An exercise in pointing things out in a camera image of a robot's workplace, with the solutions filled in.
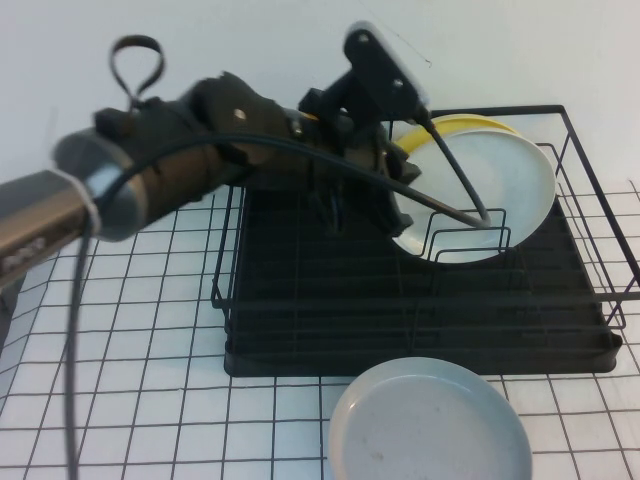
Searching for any black plastic drip tray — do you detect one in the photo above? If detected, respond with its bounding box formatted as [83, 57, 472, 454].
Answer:
[223, 174, 624, 377]

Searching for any black strap loop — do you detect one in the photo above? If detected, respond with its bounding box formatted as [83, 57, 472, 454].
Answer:
[109, 34, 165, 114]

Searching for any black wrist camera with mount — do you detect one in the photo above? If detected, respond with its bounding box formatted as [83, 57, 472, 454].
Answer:
[297, 19, 432, 132]

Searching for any yellow round plate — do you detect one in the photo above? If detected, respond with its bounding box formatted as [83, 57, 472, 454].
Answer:
[393, 114, 526, 154]

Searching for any grey-blue round plate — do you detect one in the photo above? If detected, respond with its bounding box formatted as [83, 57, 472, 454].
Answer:
[328, 356, 535, 480]

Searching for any white round plate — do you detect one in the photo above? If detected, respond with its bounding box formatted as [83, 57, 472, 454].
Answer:
[391, 128, 558, 265]

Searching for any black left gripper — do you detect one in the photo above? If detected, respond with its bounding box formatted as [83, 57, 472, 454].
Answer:
[292, 110, 423, 240]

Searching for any long black camera cable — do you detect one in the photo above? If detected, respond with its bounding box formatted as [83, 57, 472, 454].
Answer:
[62, 112, 494, 480]

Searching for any white black-grid tablecloth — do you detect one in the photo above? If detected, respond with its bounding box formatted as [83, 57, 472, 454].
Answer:
[0, 179, 640, 480]

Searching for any black wire dish rack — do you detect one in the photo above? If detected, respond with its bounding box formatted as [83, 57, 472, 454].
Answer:
[210, 104, 640, 346]

